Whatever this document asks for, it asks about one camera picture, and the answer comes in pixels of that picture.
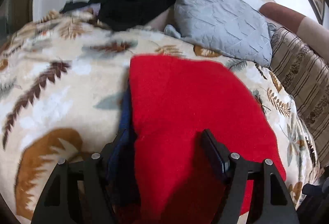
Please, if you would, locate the red and blue knit sweater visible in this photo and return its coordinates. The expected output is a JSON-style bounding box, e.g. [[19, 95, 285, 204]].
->
[[113, 55, 286, 223]]

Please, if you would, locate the cream leaf-print fleece blanket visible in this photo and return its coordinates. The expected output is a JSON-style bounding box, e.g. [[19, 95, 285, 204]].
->
[[1, 11, 320, 223]]

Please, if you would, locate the brown striped patterned quilt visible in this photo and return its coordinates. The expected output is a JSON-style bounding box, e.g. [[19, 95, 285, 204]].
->
[[271, 27, 328, 167]]

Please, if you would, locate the brown and beige bolster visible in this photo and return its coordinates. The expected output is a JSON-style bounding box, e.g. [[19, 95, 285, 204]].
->
[[259, 2, 328, 51]]

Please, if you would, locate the purple cloth under black pile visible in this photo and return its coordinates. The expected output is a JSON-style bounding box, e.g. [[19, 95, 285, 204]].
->
[[90, 3, 100, 15]]

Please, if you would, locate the grey quilted pillow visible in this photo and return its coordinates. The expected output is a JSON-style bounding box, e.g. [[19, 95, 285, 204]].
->
[[164, 0, 272, 67]]

